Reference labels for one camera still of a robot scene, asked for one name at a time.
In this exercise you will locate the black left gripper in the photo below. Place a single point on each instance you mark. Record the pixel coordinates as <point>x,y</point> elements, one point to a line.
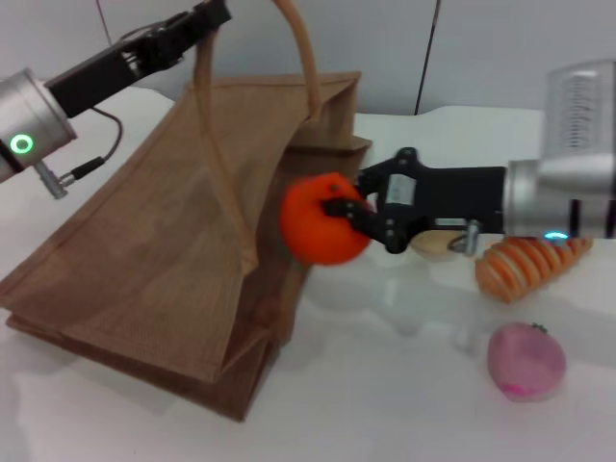
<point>106,69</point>

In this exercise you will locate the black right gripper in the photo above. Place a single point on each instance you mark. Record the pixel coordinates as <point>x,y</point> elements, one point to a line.
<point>447,197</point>

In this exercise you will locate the orange toy fruit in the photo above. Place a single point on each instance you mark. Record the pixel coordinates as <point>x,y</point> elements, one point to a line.
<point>313,231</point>

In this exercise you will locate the brown jute handbag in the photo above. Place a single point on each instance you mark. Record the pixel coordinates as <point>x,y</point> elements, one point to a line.
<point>144,264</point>

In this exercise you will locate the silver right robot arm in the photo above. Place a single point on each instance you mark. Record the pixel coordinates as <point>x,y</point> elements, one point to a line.
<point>539,202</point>

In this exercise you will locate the beige round bun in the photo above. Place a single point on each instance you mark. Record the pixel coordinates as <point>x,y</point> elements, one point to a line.
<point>433,243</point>

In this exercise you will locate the orange striped bread roll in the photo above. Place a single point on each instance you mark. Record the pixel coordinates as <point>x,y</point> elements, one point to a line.
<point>520,269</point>

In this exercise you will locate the pink toy peach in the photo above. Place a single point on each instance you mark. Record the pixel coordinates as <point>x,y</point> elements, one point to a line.
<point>524,363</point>

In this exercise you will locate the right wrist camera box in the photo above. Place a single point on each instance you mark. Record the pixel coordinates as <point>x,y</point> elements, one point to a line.
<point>582,110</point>

